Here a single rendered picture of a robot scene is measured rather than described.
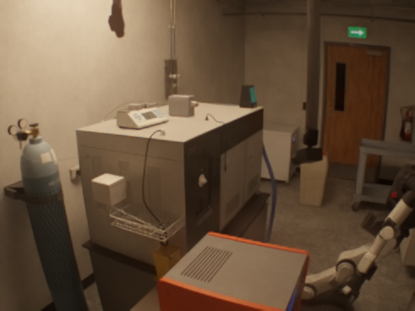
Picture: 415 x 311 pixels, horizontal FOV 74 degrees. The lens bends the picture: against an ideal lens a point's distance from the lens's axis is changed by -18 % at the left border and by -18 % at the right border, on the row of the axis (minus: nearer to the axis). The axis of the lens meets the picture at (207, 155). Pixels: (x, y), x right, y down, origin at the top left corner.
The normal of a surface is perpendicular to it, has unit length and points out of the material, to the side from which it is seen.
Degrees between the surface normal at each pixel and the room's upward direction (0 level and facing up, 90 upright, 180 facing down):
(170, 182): 90
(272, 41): 90
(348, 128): 90
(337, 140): 90
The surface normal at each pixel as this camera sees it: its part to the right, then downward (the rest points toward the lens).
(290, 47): -0.43, 0.25
